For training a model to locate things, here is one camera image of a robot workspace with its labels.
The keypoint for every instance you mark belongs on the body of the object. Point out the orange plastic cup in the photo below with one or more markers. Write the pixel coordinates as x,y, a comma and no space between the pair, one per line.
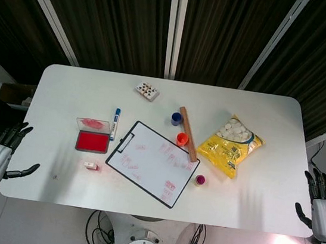
182,139

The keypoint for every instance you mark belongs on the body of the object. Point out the blue plastic cup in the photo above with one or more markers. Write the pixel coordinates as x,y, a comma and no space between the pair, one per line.
176,119

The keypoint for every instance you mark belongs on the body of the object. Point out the brown wooden stick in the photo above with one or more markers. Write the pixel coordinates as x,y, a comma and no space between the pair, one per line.
188,132

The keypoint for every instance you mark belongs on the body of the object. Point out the white frame post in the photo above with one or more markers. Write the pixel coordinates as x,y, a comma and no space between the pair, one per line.
48,13
175,30
274,43

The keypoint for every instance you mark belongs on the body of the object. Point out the white domino box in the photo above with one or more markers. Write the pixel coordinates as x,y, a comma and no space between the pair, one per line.
147,91

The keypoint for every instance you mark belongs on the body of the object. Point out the dark pleated curtain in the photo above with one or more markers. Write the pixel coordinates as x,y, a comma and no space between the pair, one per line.
119,17

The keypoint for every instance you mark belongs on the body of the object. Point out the blue white marker pen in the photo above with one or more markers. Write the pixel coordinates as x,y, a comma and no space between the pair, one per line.
115,124

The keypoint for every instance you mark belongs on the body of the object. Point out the white red rectangular stamp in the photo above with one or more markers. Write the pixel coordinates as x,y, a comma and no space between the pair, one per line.
91,166

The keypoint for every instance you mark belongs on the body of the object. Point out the red ink pad clear lid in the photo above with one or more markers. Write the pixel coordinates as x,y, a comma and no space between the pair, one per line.
92,142

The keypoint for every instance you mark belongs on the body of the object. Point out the white stamped paper sheet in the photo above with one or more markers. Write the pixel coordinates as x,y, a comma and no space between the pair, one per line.
150,171

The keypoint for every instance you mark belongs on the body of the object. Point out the black clipboard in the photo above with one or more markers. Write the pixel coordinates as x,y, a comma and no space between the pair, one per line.
126,142

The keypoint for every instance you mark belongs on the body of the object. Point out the yellow marshmallow bag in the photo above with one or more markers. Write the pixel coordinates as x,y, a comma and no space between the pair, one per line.
225,154

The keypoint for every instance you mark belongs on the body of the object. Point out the brown cardboard box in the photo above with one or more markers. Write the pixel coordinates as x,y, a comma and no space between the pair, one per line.
13,93

